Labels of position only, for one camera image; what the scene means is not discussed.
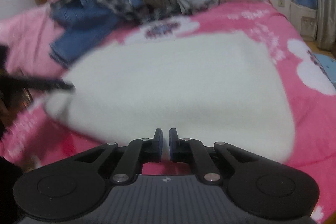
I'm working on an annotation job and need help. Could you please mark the white knit sweater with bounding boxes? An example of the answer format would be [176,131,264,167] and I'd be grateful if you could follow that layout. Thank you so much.
[43,30,296,162]

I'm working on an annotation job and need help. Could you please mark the pink floral blanket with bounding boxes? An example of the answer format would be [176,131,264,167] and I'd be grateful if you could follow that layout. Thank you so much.
[0,0,336,224]

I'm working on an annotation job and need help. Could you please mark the light blue plastic stool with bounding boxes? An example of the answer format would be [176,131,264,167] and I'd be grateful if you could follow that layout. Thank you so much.
[314,53,336,83]

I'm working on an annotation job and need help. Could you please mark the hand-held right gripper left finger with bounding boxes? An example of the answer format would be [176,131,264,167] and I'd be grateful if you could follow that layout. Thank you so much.
[60,129,164,184]

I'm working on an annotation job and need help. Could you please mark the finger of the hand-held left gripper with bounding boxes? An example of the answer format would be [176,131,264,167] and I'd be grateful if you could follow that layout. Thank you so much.
[18,76,76,92]

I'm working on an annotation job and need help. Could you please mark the dark blue jeans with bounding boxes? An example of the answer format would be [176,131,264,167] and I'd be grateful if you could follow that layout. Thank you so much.
[49,0,144,68]

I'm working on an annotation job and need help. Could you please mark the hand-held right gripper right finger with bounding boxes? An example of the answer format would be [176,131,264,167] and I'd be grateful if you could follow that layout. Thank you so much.
[169,129,273,184]

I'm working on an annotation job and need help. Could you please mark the white water dispenser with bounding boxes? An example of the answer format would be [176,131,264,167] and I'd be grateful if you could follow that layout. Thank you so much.
[290,0,320,41]

